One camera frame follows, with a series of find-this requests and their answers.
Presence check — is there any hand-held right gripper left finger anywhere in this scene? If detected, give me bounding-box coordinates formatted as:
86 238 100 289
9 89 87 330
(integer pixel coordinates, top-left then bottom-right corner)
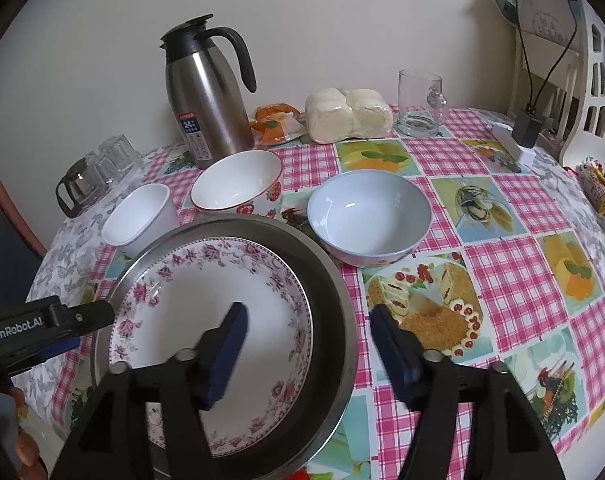
50 301 250 480

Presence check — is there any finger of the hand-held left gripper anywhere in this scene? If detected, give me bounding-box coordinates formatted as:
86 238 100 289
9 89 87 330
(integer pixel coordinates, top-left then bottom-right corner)
10 337 82 376
57 300 116 341

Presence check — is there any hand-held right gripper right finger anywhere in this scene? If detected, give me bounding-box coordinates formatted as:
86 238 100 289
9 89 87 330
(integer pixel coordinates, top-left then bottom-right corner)
369 304 568 480

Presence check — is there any floral rimmed round plate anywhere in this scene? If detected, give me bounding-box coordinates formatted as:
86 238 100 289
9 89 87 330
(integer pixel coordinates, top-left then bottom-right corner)
110 240 314 458

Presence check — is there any stainless steel round plate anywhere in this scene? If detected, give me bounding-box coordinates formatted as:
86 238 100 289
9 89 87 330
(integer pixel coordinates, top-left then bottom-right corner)
91 214 359 480

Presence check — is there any white square bowl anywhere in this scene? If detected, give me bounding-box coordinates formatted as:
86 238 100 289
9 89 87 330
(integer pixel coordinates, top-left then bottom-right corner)
101 183 180 259

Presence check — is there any light blue bowl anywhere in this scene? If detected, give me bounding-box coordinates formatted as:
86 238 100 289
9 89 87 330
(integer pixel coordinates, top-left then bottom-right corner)
307 170 432 267

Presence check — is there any strawberry print bowl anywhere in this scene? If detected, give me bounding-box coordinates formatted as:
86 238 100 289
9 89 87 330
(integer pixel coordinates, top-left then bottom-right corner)
191 150 284 220

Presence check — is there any person's left hand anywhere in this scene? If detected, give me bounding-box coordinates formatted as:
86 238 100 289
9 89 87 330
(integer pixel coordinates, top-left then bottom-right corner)
7 385 50 480

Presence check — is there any dark panel with orange edge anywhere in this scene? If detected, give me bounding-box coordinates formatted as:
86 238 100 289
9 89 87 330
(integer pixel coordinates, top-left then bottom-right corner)
0 160 48 311

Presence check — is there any pink checked tablecloth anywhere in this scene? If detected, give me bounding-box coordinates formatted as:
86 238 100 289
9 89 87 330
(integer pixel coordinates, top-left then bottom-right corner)
50 105 605 480

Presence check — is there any clear glass cup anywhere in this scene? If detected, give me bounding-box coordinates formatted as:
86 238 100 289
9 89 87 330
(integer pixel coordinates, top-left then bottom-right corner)
99 134 142 172
90 152 119 186

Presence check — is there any orange snack packet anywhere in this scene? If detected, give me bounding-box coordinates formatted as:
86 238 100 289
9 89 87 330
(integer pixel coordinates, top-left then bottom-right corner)
250 102 308 147

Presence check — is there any white power strip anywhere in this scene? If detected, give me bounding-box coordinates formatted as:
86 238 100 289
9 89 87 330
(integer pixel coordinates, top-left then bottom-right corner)
492 122 536 166

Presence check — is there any bag of white steamed buns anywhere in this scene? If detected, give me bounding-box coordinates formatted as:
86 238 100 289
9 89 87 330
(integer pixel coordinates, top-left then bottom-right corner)
305 87 394 145

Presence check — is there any stainless steel thermos jug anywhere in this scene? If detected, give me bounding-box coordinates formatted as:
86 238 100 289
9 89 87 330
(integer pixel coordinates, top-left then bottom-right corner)
161 13 258 171

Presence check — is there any clear glass mug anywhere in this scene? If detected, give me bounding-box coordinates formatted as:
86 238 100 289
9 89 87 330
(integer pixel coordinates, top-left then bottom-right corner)
395 70 449 138

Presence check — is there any black charger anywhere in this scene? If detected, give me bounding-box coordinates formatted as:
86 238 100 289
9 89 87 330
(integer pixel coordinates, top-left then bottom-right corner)
512 107 541 149

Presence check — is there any colourful candy pack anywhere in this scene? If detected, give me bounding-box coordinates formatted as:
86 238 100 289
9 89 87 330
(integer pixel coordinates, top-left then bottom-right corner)
579 157 605 218

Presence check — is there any white chair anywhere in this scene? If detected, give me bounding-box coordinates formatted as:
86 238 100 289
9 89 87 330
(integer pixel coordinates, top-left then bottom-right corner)
507 0 605 171

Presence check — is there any grey fabric bag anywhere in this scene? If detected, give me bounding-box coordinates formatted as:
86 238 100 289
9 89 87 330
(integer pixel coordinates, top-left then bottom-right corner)
492 0 583 56

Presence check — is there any glass teapot with black handle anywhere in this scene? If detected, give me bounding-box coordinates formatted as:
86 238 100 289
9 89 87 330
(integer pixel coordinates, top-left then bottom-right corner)
56 157 106 219

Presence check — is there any black cable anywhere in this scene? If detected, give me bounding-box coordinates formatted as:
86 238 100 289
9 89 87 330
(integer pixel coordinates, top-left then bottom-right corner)
509 0 581 112

